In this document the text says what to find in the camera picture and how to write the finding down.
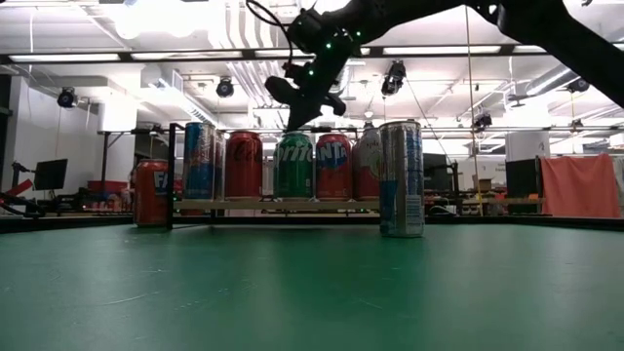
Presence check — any black overhead camera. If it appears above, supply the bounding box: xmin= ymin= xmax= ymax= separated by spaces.
xmin=381 ymin=59 xmax=408 ymax=97

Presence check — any tall black-legged table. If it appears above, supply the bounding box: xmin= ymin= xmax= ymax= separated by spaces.
xmin=96 ymin=127 xmax=170 ymax=199

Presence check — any green Sprite can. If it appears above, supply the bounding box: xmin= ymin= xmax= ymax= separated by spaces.
xmin=272 ymin=131 xmax=316 ymax=201

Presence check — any red storage bin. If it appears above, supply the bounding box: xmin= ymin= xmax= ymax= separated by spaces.
xmin=87 ymin=179 xmax=131 ymax=195

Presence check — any white and red Spindrift can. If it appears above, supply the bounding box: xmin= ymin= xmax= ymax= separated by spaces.
xmin=351 ymin=127 xmax=382 ymax=201

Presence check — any red can with black label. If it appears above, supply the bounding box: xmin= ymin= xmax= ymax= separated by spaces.
xmin=224 ymin=130 xmax=264 ymax=201

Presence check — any red Fanta can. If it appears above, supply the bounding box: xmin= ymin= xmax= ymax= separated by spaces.
xmin=315 ymin=133 xmax=354 ymax=201
xmin=133 ymin=158 xmax=171 ymax=228

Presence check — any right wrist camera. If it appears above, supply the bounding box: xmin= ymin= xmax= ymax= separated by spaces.
xmin=287 ymin=8 xmax=333 ymax=53

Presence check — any wooden shelf with black frame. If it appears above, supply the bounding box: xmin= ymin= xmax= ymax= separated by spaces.
xmin=167 ymin=123 xmax=425 ymax=231

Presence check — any long ceiling light fixture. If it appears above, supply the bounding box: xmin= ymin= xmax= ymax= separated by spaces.
xmin=0 ymin=42 xmax=624 ymax=63

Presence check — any black monitor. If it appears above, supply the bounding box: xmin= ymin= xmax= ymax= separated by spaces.
xmin=32 ymin=158 xmax=69 ymax=192
xmin=423 ymin=153 xmax=452 ymax=192
xmin=505 ymin=158 xmax=542 ymax=199

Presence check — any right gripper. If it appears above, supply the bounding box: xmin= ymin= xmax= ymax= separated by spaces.
xmin=265 ymin=36 xmax=358 ymax=133

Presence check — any red hanging cloth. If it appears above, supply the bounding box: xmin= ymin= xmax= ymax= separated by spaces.
xmin=539 ymin=153 xmax=623 ymax=219

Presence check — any green table mat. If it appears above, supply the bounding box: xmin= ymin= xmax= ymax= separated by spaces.
xmin=0 ymin=221 xmax=624 ymax=351

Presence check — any white cabinet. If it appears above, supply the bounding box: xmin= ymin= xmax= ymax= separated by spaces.
xmin=504 ymin=131 xmax=551 ymax=162

